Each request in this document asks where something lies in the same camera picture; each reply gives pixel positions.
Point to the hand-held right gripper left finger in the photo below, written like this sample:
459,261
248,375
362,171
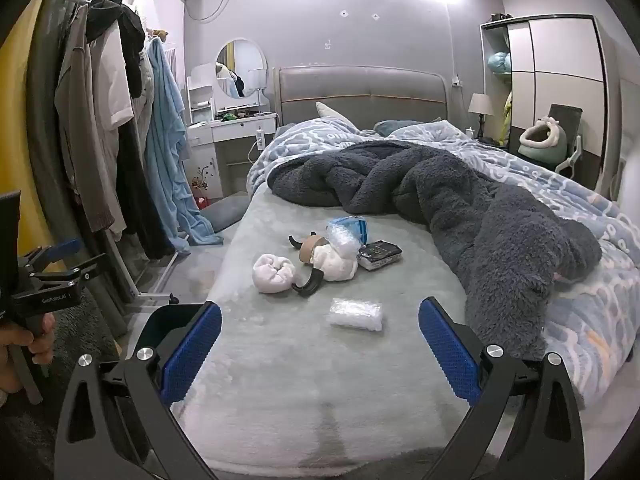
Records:
192,355

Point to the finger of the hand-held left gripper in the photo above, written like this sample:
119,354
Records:
62,249
70,274

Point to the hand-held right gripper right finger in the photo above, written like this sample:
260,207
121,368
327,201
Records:
450,355

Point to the clear plastic packet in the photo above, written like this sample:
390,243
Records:
356,314

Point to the white sock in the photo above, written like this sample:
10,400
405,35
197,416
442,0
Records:
272,272

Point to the black packet white print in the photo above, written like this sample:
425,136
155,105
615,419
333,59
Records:
380,255

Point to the translucent plastic container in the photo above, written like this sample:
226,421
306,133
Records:
335,260

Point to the clear plastic bag blue print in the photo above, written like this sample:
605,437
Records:
345,232

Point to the person's left hand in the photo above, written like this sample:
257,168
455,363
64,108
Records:
44,340

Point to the dark grey rug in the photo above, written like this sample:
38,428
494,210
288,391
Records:
80,320

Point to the white clothes rack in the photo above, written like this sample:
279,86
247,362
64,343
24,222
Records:
155,296

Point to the black long garment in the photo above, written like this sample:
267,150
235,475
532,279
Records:
140,200

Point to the grey coat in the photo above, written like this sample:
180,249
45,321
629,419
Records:
82,135

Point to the yellow curtain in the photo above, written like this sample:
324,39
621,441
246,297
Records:
20,110

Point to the light blue robe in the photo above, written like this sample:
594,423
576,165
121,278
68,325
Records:
167,145

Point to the dark grey fuzzy blanket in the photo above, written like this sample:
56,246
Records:
450,195

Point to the white shirt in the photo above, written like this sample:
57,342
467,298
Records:
112,90

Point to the white dressing table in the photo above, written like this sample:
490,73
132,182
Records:
225,130

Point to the light blue patterned duvet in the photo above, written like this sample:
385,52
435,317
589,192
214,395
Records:
550,180

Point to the white power strip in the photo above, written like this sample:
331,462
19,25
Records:
260,139

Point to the black hooded garment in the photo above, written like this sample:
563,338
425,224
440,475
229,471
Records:
120,25

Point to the blue-grey pillow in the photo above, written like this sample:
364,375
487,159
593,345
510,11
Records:
395,127

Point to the green plush pet bed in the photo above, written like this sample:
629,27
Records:
542,140

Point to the white shade table lamp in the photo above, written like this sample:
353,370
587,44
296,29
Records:
481,103

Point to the round mirror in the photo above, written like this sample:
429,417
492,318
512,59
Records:
250,60

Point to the black office chair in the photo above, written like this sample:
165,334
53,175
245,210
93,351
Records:
570,115

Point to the white pillow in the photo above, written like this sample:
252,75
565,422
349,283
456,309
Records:
327,110

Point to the grey padded headboard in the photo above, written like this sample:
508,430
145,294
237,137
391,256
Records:
360,90

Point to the teal plush balls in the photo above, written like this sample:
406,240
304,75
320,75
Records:
500,64

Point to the white and grey wardrobe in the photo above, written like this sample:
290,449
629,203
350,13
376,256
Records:
560,60

